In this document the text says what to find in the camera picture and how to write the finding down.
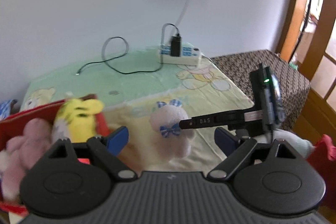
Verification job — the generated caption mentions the light grey plush toy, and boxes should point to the light grey plush toy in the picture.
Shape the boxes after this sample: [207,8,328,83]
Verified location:
[252,129,314,160]

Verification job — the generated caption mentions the white cable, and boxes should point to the white cable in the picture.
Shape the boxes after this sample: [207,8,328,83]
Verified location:
[161,0,195,48]

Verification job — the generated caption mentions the black charger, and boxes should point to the black charger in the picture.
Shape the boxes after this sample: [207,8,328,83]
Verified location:
[170,34,182,58]

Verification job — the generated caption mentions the white power strip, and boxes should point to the white power strip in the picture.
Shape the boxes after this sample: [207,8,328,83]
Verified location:
[157,42,202,66]

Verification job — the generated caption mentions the pink plush toy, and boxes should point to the pink plush toy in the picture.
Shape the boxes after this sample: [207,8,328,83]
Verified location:
[0,118,57,201]

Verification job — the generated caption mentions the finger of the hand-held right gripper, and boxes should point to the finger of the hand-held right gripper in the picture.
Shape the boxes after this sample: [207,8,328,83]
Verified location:
[180,112,246,130]

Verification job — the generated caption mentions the printed pastel bed sheet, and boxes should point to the printed pastel bed sheet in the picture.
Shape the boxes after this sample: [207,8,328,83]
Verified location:
[20,42,255,170]

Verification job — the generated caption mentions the yellow plush toy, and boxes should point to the yellow plush toy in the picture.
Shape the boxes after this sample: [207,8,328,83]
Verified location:
[51,98,104,143]

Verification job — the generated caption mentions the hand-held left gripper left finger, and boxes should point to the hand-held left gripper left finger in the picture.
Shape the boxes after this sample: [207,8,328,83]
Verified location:
[46,126,137,179]

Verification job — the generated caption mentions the wooden door frame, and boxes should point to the wooden door frame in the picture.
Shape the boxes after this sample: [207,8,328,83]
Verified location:
[274,0,336,156]

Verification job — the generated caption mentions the red cloth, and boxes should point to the red cloth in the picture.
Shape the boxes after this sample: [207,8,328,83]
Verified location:
[306,134,336,191]

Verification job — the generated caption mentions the blue white patterned bag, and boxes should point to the blue white patterned bag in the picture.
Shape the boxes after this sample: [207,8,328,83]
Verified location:
[0,99,18,120]

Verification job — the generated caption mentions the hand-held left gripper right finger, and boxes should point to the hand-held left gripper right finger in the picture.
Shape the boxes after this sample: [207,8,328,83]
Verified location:
[207,127,294,179]

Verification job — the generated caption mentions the white plush toy blue bows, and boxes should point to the white plush toy blue bows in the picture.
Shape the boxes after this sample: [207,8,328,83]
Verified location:
[150,100,196,159]

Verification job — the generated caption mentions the black cable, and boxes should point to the black cable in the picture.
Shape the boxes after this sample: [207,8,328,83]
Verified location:
[76,23,181,76]

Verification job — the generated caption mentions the red cardboard box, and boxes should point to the red cardboard box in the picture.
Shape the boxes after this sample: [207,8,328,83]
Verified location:
[0,94,111,215]

